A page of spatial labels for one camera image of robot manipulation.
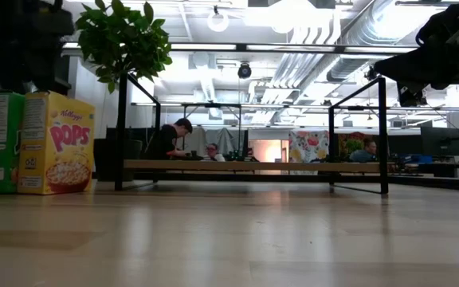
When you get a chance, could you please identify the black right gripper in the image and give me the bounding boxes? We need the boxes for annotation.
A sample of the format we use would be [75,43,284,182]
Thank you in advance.
[374,37,459,108]

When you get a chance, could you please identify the yellow Pops cereal box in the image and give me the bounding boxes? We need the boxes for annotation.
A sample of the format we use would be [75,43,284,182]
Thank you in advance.
[17,90,96,196]

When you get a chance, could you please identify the black metal wood shelf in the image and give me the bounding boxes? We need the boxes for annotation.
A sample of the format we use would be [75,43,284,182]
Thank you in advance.
[113,73,390,196]

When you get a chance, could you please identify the black computer monitor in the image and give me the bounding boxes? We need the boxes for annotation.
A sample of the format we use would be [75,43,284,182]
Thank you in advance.
[420,126,459,157]

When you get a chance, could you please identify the person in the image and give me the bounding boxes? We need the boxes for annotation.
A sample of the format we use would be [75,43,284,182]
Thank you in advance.
[348,137,378,163]
[145,117,194,160]
[203,142,226,163]

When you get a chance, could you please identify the floral patterned cloth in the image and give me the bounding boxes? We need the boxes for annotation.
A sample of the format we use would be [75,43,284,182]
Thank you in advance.
[288,130,330,163]

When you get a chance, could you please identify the black round hanging device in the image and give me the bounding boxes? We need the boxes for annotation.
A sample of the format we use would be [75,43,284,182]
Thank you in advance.
[237,61,253,80]

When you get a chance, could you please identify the green leafy plant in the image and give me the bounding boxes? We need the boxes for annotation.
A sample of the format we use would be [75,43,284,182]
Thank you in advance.
[74,0,174,95]

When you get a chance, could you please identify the black plant pot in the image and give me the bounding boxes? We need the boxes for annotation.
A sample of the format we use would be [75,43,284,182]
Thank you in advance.
[92,137,143,183]

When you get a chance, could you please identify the black aluminium rig frame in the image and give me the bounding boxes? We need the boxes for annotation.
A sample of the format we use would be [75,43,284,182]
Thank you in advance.
[93,171,459,193]

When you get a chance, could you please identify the white ring lamp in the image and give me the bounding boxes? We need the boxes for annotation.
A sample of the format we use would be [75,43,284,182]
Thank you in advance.
[206,10,230,33]

